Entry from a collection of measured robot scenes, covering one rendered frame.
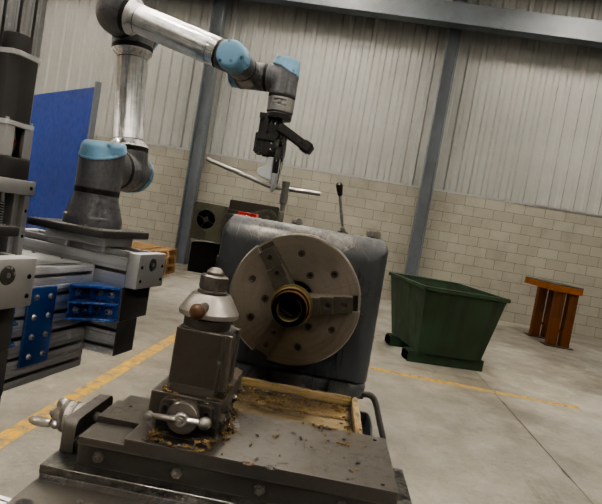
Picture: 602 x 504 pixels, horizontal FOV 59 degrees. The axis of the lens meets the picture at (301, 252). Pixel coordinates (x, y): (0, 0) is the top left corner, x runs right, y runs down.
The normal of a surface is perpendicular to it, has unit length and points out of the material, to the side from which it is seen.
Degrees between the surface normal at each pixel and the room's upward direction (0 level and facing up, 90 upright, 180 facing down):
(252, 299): 90
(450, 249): 90
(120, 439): 0
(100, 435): 0
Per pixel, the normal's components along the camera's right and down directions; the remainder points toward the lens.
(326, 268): -0.07, 0.04
